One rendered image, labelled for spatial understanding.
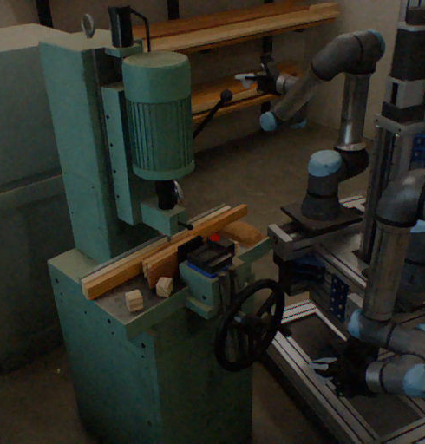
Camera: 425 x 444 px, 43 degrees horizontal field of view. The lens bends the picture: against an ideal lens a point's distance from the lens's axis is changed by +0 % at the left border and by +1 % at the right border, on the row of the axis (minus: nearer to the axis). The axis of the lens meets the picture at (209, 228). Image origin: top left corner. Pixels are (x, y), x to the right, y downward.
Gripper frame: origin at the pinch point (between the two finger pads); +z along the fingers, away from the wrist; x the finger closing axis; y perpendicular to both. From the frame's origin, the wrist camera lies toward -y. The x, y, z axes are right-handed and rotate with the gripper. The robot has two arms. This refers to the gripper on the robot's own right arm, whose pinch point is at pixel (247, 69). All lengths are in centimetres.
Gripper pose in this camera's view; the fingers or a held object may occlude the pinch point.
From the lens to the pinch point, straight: 243.2
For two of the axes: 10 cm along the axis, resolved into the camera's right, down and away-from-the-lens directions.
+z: -6.3, -3.8, 6.8
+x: 7.6, -4.5, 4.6
